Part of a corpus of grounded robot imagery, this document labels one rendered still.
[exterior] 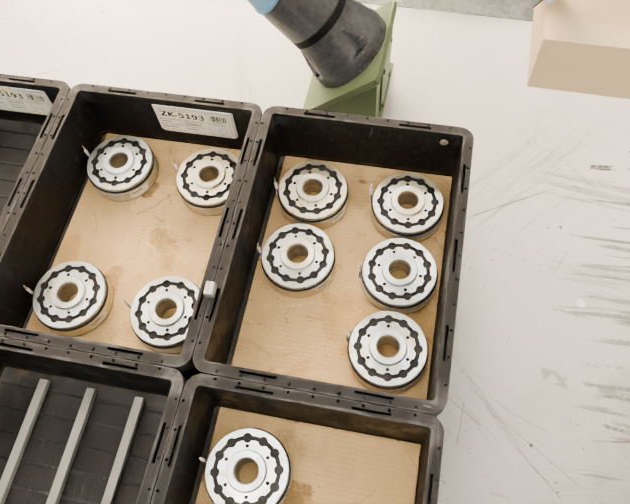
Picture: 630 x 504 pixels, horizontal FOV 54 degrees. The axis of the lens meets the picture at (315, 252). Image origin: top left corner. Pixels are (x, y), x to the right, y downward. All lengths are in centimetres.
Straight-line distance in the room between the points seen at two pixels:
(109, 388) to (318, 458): 29
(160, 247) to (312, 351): 28
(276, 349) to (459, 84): 66
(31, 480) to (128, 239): 35
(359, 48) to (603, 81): 43
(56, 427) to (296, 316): 34
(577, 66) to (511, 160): 41
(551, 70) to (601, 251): 42
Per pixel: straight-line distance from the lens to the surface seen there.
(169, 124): 101
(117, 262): 95
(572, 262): 109
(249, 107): 93
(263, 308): 87
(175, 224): 96
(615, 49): 77
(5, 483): 91
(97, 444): 88
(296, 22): 104
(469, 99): 124
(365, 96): 108
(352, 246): 90
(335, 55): 107
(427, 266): 86
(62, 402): 91
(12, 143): 115
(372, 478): 81
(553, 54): 77
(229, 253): 80
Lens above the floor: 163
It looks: 63 degrees down
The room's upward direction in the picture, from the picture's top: 8 degrees counter-clockwise
